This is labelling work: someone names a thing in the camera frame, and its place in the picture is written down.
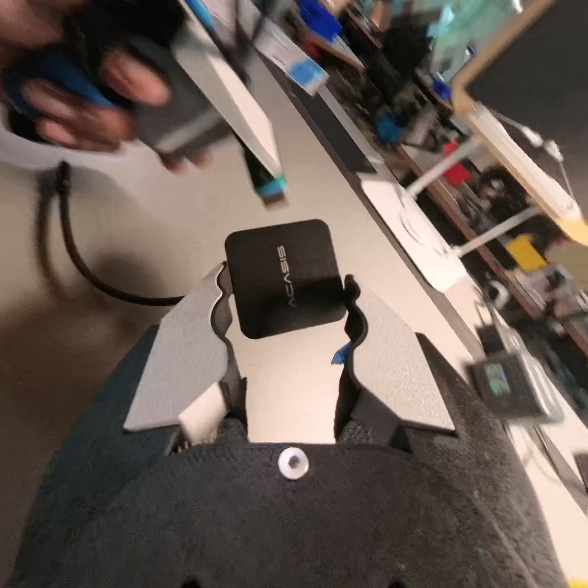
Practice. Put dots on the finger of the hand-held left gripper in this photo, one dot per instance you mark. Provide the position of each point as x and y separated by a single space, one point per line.
239 105

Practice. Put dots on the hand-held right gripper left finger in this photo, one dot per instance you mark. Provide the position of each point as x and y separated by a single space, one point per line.
183 367

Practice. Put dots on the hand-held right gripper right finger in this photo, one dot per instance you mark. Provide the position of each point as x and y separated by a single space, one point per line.
395 367

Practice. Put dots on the person's left hand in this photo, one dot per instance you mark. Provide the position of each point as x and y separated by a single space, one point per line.
78 121

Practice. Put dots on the white paper sheet blue header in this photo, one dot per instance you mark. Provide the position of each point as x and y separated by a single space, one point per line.
298 59

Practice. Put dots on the black flat strip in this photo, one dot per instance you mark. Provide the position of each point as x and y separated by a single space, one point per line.
335 133

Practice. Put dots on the small blue bin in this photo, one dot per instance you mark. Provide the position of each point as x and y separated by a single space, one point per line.
319 18

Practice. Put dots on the grey charger with display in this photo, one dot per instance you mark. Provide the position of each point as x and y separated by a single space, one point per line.
528 386

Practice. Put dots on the white desk stand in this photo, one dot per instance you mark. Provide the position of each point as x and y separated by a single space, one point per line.
404 216

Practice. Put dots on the yellow box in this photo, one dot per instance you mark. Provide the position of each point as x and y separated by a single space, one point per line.
526 252

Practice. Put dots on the red box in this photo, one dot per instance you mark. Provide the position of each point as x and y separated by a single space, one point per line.
457 174

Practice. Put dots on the white bar bracket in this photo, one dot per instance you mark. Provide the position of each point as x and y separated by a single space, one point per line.
510 151

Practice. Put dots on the dark board with wooden frame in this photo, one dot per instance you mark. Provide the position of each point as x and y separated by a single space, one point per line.
528 78

